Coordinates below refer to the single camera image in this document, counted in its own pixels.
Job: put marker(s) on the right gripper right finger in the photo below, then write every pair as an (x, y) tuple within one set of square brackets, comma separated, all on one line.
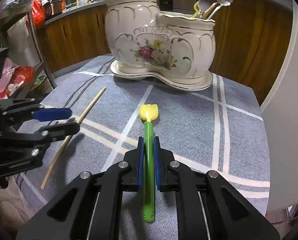
[(167, 177)]

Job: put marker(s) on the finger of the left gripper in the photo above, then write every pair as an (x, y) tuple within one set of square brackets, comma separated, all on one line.
[(52, 114), (59, 132)]

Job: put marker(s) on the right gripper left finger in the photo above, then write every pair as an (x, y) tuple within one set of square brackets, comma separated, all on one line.
[(126, 175)]

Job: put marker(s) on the green yellow tulip spoon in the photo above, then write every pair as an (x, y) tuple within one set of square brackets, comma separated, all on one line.
[(148, 113)]

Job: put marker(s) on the silver flower-end spoon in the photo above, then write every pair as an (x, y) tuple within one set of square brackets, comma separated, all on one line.
[(221, 3)]

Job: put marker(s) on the wooden kitchen cabinets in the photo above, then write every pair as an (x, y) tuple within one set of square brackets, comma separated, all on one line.
[(246, 42)]

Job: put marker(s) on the metal storage shelf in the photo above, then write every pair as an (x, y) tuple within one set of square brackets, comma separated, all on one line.
[(24, 69)]

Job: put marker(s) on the grey striped table cloth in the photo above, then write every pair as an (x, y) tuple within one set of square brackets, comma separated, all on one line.
[(218, 133)]

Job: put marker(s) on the red plastic bag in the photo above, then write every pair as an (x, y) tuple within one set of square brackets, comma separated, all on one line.
[(38, 13)]

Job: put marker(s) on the cream ceramic utensil holder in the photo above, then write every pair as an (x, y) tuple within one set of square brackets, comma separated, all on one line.
[(172, 47)]

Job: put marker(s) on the yellow tulip spoon in holder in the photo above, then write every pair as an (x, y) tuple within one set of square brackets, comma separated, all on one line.
[(196, 9)]

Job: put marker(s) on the built-in oven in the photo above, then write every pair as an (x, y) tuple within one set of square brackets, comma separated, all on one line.
[(181, 6)]

